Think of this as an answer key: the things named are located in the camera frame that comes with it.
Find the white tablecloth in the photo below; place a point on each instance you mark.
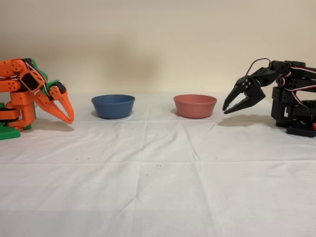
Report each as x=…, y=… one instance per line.
x=158, y=197

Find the green arm base mount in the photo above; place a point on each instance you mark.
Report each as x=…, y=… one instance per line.
x=10, y=134

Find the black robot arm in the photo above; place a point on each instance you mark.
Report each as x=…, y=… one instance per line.
x=281, y=96

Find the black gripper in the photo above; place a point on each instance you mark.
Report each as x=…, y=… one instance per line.
x=247, y=87

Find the pink bowl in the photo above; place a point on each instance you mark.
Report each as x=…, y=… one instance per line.
x=195, y=106

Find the blue bowl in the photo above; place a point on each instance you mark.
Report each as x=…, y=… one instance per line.
x=113, y=107

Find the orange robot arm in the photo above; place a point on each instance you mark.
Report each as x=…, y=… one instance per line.
x=16, y=98

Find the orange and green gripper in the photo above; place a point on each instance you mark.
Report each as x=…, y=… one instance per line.
x=55, y=95

